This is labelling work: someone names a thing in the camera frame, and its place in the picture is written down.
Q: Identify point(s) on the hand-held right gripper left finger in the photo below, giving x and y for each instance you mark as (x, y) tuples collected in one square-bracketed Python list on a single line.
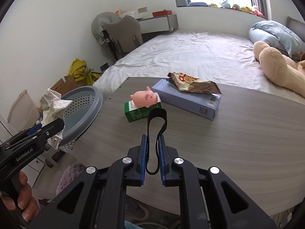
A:
[(143, 157)]

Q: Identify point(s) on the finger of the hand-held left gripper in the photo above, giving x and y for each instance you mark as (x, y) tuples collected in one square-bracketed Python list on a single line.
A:
[(53, 127), (33, 131)]

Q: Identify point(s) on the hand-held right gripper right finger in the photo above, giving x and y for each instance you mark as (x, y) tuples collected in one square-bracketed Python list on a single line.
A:
[(162, 157)]

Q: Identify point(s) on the white tissue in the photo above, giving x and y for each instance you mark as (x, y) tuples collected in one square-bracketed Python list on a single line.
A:
[(52, 105)]

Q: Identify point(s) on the grey perforated wastebasket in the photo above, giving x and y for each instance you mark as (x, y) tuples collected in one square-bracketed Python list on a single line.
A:
[(81, 116)]

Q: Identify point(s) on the green medicine box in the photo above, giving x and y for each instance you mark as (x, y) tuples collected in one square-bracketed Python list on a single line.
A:
[(138, 115)]

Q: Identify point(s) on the long pale blue box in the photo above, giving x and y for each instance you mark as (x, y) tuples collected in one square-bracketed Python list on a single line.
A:
[(185, 100)]

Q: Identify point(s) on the crinkled snack wrapper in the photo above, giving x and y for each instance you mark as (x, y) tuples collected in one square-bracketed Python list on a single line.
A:
[(190, 83)]

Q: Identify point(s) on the person's left hand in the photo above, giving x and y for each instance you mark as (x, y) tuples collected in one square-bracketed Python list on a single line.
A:
[(27, 200)]

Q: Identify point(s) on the translucent rice container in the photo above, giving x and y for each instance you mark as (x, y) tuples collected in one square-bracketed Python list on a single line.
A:
[(21, 109)]

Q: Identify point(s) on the brown cardboard box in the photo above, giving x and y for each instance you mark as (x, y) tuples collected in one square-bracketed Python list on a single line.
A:
[(66, 83)]

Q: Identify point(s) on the purple fluffy rug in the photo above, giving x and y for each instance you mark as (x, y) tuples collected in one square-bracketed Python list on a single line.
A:
[(71, 174)]

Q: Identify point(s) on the pink pig toy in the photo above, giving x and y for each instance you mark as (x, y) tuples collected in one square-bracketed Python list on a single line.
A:
[(141, 97)]

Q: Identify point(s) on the tied yellow printed sack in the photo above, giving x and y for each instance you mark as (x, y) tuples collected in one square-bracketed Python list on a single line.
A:
[(90, 77)]

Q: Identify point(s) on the crumpled yellow bag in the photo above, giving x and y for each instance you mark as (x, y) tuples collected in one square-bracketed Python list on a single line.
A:
[(77, 66)]

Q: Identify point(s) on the bed with checked sheet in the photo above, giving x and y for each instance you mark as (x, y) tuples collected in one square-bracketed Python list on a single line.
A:
[(190, 50)]

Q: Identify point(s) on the grey cloth on chair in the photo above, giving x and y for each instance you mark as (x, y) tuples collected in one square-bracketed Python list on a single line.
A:
[(100, 22)]

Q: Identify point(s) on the beige padded chair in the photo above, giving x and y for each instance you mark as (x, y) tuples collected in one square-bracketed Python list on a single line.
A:
[(122, 32)]

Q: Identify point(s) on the white and grey desk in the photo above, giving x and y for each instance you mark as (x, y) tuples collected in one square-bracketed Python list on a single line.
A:
[(154, 23)]

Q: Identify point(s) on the red box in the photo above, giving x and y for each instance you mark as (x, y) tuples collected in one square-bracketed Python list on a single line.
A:
[(162, 13)]

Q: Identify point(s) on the large beige plush bear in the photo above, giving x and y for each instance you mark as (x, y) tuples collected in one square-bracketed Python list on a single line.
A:
[(274, 64)]

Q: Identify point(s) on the blue cushion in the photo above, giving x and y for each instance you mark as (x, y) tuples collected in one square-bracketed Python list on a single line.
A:
[(197, 4)]

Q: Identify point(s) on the light blue pillow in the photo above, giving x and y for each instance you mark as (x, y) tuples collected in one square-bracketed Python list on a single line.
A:
[(274, 32)]

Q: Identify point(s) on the row of small plush toys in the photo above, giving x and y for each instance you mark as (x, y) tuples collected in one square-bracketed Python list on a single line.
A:
[(238, 7)]

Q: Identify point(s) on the grey padded headboard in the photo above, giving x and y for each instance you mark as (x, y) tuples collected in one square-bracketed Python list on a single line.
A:
[(295, 25)]

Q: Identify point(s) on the dark wall outlet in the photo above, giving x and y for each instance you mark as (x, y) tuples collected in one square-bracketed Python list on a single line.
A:
[(104, 67)]

